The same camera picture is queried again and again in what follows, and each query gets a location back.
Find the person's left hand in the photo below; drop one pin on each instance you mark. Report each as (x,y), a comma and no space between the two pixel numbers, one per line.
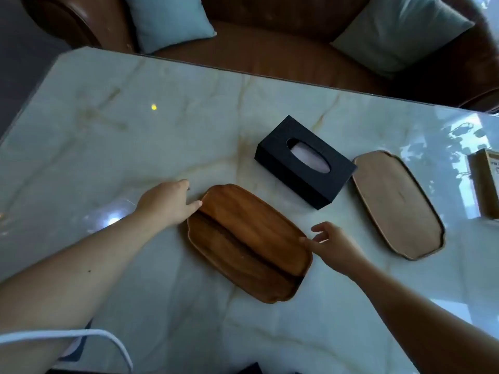
(165,204)

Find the person's right forearm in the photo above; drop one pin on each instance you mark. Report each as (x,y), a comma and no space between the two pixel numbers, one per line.
(429,331)

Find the black tissue box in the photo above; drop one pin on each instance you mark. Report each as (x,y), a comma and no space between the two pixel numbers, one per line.
(280,159)

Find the light oval wooden tray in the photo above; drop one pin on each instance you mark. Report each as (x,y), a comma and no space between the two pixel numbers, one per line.
(397,206)

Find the person's right hand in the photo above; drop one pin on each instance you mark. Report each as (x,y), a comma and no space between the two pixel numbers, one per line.
(337,249)

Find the rectangular light wooden tray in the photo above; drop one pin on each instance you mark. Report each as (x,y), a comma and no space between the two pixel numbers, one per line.
(487,183)

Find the white marble table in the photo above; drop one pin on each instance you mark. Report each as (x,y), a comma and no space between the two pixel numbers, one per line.
(117,151)

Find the light blue cushion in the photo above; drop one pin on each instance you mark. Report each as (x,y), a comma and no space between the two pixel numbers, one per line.
(397,33)
(167,19)

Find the brown leather sofa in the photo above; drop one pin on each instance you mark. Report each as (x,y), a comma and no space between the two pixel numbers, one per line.
(273,50)

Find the person's left forearm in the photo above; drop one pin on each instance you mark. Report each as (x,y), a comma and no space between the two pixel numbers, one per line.
(66,280)

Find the dark brown wooden tray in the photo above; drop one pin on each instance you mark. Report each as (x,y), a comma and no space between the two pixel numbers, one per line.
(249,241)

